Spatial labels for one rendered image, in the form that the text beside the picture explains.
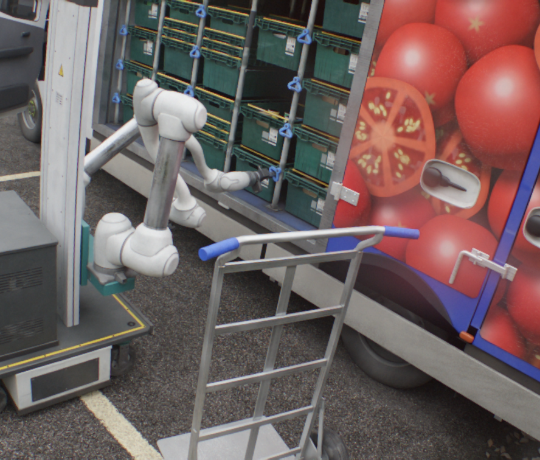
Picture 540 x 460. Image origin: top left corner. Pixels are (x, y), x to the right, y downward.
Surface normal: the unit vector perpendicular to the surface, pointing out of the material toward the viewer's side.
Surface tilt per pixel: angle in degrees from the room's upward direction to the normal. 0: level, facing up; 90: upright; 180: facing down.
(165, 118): 86
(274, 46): 91
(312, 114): 91
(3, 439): 0
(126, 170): 90
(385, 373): 71
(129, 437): 0
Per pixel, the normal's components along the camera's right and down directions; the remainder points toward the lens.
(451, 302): -0.66, 0.18
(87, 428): 0.19, -0.90
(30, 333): 0.68, 0.41
